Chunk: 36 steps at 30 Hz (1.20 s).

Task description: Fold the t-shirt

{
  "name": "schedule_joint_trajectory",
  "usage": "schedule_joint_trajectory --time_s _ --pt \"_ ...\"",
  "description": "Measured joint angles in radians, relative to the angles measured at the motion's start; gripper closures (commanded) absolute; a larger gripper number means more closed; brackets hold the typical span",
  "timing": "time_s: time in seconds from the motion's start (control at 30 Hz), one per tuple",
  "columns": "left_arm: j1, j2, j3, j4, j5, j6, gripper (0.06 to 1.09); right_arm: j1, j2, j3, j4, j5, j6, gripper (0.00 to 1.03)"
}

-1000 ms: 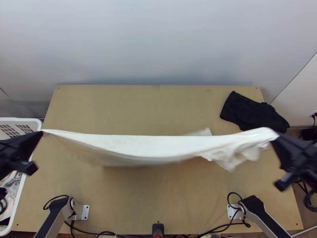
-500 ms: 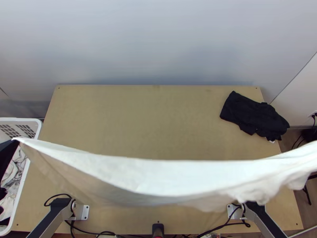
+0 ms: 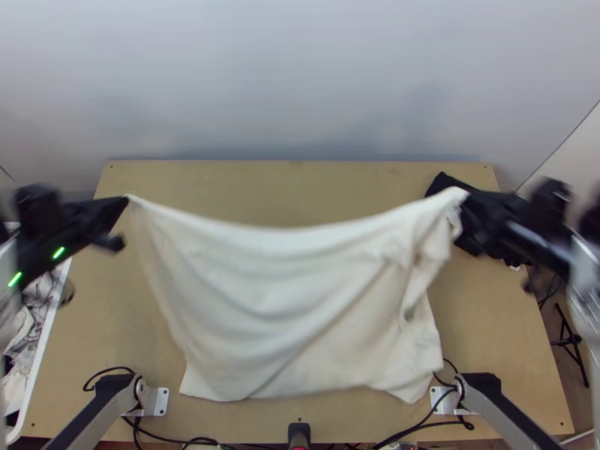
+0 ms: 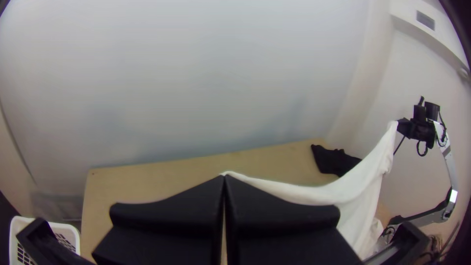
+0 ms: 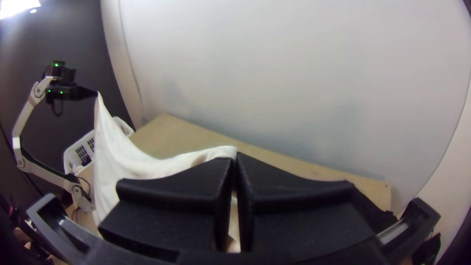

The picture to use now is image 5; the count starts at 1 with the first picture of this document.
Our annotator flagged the black cable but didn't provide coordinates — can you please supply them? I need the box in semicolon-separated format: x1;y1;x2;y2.
51;98;64;118
75;176;93;204

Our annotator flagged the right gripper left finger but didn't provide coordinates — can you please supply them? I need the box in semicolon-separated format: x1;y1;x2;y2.
98;158;235;263

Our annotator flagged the white t-shirt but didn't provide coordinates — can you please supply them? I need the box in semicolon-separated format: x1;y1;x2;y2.
92;92;242;255

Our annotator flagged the white laundry basket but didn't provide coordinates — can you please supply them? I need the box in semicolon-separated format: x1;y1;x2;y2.
63;116;135;176

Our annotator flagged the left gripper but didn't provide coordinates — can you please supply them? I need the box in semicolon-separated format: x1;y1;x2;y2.
45;84;91;104

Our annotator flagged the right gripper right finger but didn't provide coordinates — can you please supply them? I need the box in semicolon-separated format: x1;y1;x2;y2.
235;151;377;255

